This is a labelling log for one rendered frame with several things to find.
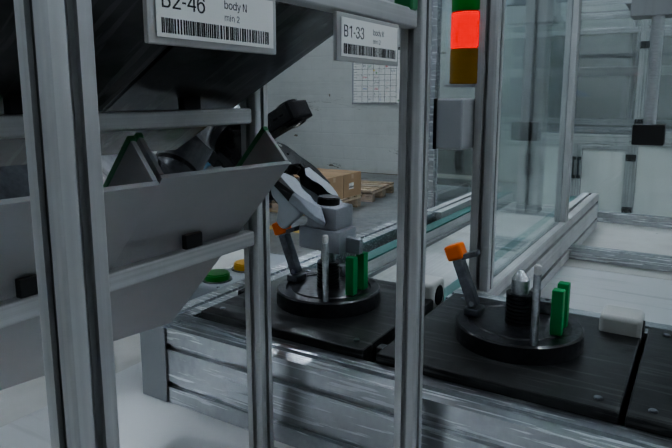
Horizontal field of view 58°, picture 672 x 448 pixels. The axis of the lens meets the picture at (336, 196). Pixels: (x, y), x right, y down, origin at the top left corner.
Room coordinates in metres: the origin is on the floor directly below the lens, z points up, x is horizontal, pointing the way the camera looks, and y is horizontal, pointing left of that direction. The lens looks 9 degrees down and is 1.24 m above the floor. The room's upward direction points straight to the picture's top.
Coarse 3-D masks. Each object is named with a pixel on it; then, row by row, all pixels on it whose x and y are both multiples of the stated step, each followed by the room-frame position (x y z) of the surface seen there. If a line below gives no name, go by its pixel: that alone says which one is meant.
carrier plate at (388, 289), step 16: (272, 288) 0.84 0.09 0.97; (384, 288) 0.84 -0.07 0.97; (224, 304) 0.77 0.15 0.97; (240, 304) 0.77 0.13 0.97; (272, 304) 0.77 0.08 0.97; (384, 304) 0.77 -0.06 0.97; (432, 304) 0.79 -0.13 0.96; (224, 320) 0.73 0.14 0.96; (240, 320) 0.71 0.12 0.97; (272, 320) 0.71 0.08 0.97; (288, 320) 0.71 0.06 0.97; (304, 320) 0.71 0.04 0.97; (320, 320) 0.71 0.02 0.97; (336, 320) 0.71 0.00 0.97; (352, 320) 0.71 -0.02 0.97; (368, 320) 0.71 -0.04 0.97; (384, 320) 0.71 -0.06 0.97; (272, 336) 0.69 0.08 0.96; (288, 336) 0.68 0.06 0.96; (304, 336) 0.66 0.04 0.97; (320, 336) 0.66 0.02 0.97; (336, 336) 0.66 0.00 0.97; (352, 336) 0.66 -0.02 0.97; (368, 336) 0.66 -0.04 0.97; (384, 336) 0.67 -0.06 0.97; (336, 352) 0.64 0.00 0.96; (352, 352) 0.63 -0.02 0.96; (368, 352) 0.63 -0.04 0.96
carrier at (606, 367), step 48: (528, 288) 0.65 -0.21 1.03; (432, 336) 0.66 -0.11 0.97; (480, 336) 0.61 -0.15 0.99; (528, 336) 0.61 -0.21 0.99; (576, 336) 0.61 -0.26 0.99; (624, 336) 0.66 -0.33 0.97; (480, 384) 0.56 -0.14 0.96; (528, 384) 0.54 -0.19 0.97; (576, 384) 0.54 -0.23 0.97; (624, 384) 0.55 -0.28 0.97
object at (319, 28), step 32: (288, 32) 0.47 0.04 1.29; (320, 32) 0.49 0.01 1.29; (160, 64) 0.44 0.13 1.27; (192, 64) 0.46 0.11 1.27; (224, 64) 0.48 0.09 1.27; (256, 64) 0.50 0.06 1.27; (288, 64) 0.53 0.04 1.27; (128, 96) 0.48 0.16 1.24; (160, 96) 0.50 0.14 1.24; (224, 96) 0.55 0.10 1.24; (192, 128) 0.60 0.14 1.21
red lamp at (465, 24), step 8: (456, 16) 0.88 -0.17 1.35; (464, 16) 0.87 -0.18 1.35; (472, 16) 0.86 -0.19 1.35; (456, 24) 0.88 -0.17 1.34; (464, 24) 0.87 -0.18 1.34; (472, 24) 0.86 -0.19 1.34; (456, 32) 0.87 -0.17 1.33; (464, 32) 0.87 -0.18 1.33; (472, 32) 0.86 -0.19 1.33; (456, 40) 0.87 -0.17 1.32; (464, 40) 0.87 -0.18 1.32; (472, 40) 0.86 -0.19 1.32; (456, 48) 0.89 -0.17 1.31
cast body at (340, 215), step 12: (324, 204) 0.77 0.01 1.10; (336, 204) 0.78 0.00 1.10; (348, 204) 0.79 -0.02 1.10; (336, 216) 0.76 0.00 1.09; (348, 216) 0.78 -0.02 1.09; (300, 228) 0.79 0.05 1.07; (312, 228) 0.78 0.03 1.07; (324, 228) 0.77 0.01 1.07; (336, 228) 0.76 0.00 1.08; (348, 228) 0.78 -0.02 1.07; (300, 240) 0.79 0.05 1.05; (312, 240) 0.78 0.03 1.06; (336, 240) 0.76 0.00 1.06; (348, 240) 0.77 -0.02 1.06; (360, 240) 0.76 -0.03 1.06; (336, 252) 0.76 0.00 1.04; (348, 252) 0.77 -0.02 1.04; (360, 252) 0.76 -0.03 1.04
